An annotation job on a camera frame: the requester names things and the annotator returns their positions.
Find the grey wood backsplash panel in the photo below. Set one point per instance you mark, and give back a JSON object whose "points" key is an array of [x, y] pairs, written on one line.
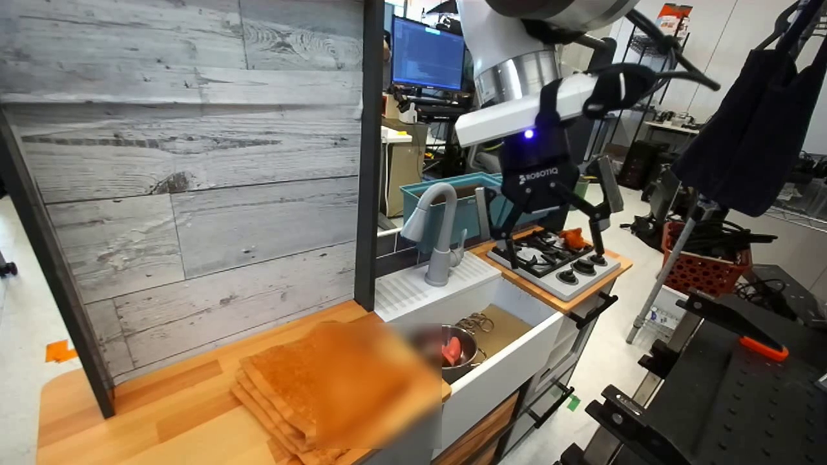
{"points": [[191, 172]]}

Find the white toy sink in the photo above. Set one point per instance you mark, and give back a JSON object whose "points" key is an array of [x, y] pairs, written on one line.
{"points": [[505, 377]]}

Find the black stove knob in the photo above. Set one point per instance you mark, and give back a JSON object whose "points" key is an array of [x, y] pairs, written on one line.
{"points": [[567, 277], [599, 260], [586, 269]]}

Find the computer monitor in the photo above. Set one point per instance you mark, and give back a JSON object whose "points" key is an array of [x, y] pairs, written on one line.
{"points": [[428, 54]]}

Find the grey toy stove top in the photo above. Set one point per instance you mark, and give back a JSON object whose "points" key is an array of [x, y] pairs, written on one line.
{"points": [[551, 275]]}

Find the red plastic crate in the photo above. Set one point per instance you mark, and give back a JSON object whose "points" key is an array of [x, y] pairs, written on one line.
{"points": [[704, 271]]}

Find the grey toy faucet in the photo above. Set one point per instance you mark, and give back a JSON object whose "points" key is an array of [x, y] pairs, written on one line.
{"points": [[440, 248]]}

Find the small steel pot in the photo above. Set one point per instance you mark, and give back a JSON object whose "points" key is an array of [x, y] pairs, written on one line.
{"points": [[470, 363]]}

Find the orange plush toy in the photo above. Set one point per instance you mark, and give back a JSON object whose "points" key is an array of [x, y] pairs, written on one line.
{"points": [[574, 240]]}

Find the black metal kitchen frame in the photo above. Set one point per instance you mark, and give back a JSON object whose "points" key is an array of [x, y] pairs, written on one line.
{"points": [[370, 172]]}

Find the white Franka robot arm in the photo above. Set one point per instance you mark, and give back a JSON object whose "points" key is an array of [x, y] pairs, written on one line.
{"points": [[508, 53]]}

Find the cardboard box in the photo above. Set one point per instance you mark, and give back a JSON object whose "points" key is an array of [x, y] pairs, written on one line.
{"points": [[401, 164]]}

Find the orange floor tape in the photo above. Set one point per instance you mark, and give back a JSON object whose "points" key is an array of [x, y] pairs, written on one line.
{"points": [[60, 349]]}

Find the pink plush toy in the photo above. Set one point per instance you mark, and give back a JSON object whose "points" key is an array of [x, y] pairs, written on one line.
{"points": [[449, 351]]}

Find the orange terry towel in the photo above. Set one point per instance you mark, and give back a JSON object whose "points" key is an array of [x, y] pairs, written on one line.
{"points": [[325, 377]]}

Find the green floor tape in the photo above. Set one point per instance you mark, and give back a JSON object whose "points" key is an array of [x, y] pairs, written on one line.
{"points": [[573, 403]]}

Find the black hanging cloth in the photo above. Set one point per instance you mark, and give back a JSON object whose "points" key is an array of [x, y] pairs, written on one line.
{"points": [[759, 131]]}

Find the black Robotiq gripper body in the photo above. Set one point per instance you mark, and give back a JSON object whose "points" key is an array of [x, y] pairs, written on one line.
{"points": [[539, 172]]}

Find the black monitor base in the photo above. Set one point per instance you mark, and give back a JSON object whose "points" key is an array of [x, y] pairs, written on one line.
{"points": [[741, 403]]}

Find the silver stand pole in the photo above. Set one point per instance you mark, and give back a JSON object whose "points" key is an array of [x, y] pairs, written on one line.
{"points": [[667, 275]]}

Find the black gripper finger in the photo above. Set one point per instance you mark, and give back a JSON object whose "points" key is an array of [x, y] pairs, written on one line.
{"points": [[596, 234], [514, 231]]}

